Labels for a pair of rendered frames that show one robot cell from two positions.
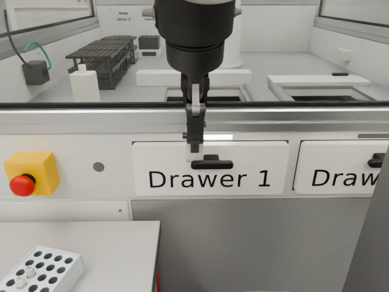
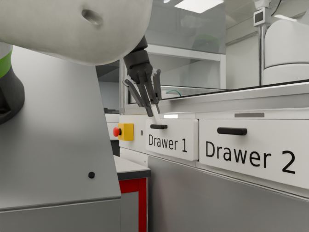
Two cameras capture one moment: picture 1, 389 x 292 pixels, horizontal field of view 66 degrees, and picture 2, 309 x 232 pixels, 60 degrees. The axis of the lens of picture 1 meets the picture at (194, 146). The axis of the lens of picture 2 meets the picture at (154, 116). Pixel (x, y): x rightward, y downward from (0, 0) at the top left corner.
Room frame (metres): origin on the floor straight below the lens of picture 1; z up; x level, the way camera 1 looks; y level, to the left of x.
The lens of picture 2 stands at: (0.09, -0.76, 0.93)
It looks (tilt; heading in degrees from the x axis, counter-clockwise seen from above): 1 degrees up; 64
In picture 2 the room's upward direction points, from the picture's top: straight up
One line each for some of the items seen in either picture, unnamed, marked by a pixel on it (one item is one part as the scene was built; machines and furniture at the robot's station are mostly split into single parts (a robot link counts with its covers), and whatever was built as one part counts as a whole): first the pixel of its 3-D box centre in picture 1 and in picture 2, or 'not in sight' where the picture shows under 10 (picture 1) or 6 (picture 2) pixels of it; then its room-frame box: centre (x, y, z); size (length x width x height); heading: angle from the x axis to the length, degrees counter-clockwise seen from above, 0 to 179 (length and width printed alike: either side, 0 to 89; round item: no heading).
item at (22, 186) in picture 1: (24, 184); (117, 131); (0.44, 0.30, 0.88); 0.04 x 0.03 x 0.04; 91
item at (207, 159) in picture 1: (211, 161); (160, 126); (0.47, -0.03, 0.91); 0.07 x 0.04 x 0.01; 91
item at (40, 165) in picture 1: (32, 174); (124, 131); (0.48, 0.30, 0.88); 0.07 x 0.05 x 0.07; 91
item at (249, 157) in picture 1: (210, 169); (168, 136); (0.50, -0.03, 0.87); 0.29 x 0.02 x 0.11; 91
